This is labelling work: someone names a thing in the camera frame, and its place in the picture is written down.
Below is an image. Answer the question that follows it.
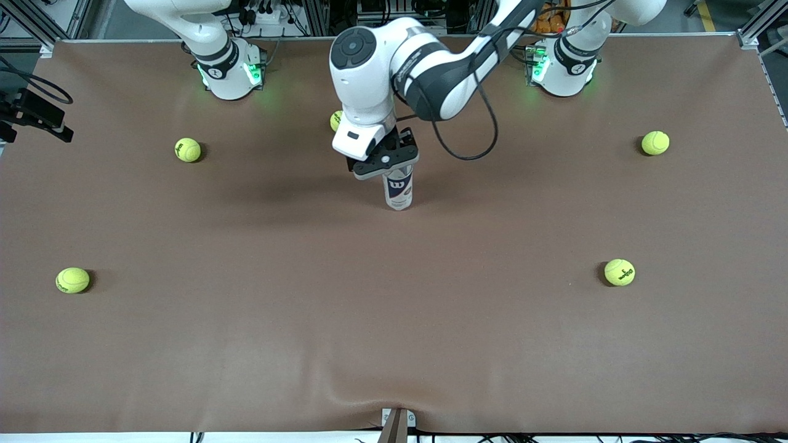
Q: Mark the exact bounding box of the white blue tennis ball can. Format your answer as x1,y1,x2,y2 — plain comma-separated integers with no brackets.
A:
383,163,414,212

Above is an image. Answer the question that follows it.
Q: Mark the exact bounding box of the brown table mat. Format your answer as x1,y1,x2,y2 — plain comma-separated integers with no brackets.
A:
0,34,788,434

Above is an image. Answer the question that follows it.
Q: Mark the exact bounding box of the white power strip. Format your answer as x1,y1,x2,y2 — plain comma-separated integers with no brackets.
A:
243,3,290,26

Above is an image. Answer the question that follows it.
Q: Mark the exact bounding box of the bag of orange items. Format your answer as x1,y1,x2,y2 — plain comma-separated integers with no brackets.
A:
533,0,570,36

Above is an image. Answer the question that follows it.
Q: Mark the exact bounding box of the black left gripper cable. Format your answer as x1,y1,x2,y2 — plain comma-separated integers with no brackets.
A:
397,0,610,162

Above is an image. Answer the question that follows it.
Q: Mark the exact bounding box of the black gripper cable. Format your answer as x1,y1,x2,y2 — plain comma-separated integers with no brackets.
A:
397,0,610,162
0,54,74,105

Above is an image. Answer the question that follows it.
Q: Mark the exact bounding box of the aluminium frame post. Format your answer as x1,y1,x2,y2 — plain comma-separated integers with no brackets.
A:
302,0,330,36
0,0,93,53
736,0,788,50

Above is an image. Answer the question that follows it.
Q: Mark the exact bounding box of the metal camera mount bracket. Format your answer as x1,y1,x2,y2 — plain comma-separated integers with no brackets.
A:
377,407,417,443

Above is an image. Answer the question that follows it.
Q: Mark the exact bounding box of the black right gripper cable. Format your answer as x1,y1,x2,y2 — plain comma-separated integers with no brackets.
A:
0,54,74,105

